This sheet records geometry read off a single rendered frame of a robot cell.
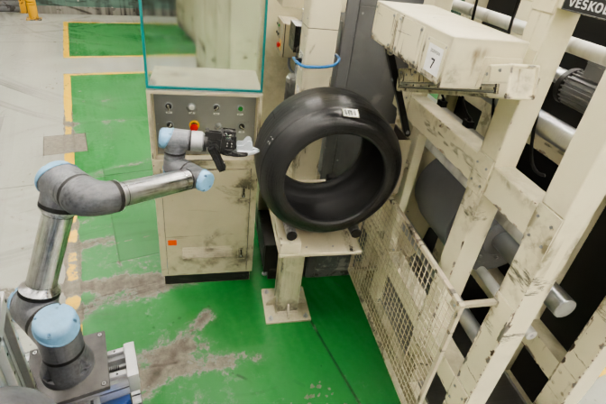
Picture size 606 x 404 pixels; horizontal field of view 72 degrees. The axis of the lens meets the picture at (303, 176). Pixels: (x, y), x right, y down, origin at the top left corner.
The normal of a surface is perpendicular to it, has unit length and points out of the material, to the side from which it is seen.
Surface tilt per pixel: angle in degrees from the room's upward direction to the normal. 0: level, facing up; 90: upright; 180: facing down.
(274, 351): 0
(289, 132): 59
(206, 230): 88
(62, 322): 8
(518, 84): 72
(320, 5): 90
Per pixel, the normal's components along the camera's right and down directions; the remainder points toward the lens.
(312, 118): -0.11, -0.22
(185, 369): 0.11, -0.85
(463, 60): 0.19, 0.52
